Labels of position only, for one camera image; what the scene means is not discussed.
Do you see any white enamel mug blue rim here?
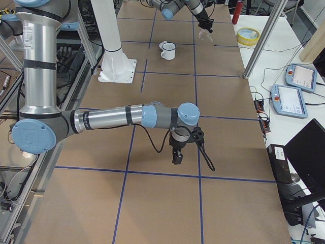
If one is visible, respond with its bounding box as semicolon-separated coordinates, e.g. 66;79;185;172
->
160;42;176;60

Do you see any black computer monitor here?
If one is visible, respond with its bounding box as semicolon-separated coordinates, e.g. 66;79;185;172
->
284;118;324;210

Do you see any red cylinder bottle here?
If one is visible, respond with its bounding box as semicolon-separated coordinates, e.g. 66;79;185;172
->
232;0;244;25

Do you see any near teach pendant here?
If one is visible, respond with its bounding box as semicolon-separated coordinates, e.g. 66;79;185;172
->
271;84;308;118

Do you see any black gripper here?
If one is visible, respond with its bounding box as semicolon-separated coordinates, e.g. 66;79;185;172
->
197;16;213;33
169;137;187;165

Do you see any orange electronics board far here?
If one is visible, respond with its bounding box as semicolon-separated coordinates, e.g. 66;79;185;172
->
254;100;265;112

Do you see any wooden plank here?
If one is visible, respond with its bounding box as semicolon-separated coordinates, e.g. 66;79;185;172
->
299;22;325;63

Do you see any far teach pendant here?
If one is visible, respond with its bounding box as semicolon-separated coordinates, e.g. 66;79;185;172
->
285;64;317;93

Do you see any clear glass funnel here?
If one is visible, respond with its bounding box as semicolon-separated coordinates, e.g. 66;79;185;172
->
198;29;213;43

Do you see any orange electronics board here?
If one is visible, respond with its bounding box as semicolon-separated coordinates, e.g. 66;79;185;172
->
254;100;265;112
259;118;271;133

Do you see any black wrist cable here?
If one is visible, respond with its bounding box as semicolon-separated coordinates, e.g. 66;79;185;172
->
132;123;216;172

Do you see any orange electronics board near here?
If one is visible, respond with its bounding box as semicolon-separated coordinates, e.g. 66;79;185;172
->
259;118;271;133

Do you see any aluminium frame post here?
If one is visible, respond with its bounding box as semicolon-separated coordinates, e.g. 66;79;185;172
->
243;0;288;79

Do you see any black desktop computer box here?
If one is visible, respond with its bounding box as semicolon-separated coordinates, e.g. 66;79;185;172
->
267;144;293;184

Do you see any teach pendant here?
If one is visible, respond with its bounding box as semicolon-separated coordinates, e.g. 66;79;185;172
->
271;84;308;118
285;64;317;93

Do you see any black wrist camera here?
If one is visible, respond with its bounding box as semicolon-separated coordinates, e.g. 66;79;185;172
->
192;127;205;147

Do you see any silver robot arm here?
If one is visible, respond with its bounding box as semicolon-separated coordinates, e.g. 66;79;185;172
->
144;0;214;33
12;1;200;164

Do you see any yellow tape roll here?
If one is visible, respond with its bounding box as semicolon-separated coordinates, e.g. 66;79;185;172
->
236;27;261;46

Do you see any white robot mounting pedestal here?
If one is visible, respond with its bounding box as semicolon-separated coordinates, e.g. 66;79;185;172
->
91;0;137;84

